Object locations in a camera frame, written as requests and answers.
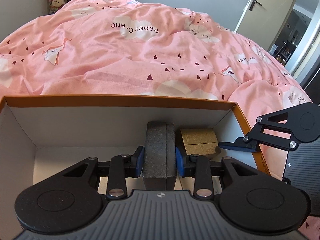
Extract cream door with handle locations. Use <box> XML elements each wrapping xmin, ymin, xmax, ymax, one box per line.
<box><xmin>234</xmin><ymin>0</ymin><xmax>296</xmax><ymax>50</ymax></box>

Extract small gold box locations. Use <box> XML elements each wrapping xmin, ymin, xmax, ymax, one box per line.
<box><xmin>180</xmin><ymin>128</ymin><xmax>221</xmax><ymax>160</ymax></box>

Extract pink patterned duvet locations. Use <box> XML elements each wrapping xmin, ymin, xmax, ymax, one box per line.
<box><xmin>1</xmin><ymin>0</ymin><xmax>310</xmax><ymax>123</ymax></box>

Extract orange cardboard storage box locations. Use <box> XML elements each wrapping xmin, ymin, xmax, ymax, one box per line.
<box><xmin>0</xmin><ymin>94</ymin><xmax>288</xmax><ymax>240</ymax></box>

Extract dark grey box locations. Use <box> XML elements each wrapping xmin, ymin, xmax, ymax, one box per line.
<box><xmin>142</xmin><ymin>121</ymin><xmax>176</xmax><ymax>191</ymax></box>

